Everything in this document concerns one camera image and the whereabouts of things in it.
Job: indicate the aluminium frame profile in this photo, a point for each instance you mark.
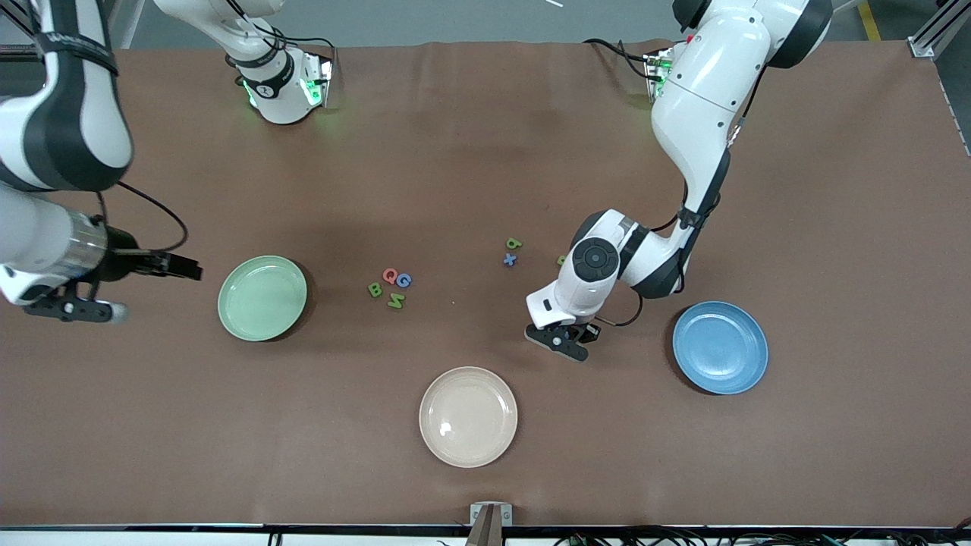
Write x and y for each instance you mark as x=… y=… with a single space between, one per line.
x=933 y=34

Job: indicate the red letter Q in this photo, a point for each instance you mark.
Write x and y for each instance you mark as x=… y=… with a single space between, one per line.
x=390 y=275

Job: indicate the beige plate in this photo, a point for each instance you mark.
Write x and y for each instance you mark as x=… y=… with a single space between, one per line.
x=468 y=417

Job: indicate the green plate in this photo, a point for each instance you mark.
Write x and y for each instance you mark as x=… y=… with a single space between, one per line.
x=262 y=298

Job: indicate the blue plate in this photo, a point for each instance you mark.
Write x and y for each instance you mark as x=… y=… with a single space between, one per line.
x=720 y=347

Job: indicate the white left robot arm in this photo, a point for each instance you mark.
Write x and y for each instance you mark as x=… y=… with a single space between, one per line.
x=705 y=98

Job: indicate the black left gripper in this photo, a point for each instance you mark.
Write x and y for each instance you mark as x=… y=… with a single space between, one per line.
x=585 y=331

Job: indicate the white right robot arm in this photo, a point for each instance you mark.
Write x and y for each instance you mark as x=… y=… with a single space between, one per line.
x=45 y=243

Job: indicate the brown table mat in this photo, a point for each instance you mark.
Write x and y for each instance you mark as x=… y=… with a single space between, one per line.
x=470 y=152

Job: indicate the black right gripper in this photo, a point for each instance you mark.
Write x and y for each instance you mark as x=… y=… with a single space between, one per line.
x=121 y=263

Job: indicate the grey metal mount bracket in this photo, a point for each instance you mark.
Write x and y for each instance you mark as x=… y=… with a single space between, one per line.
x=476 y=509

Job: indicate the blue letter G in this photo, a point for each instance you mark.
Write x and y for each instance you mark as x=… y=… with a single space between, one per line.
x=403 y=280

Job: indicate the tan camera mast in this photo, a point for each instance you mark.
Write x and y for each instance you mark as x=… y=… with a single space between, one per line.
x=489 y=531

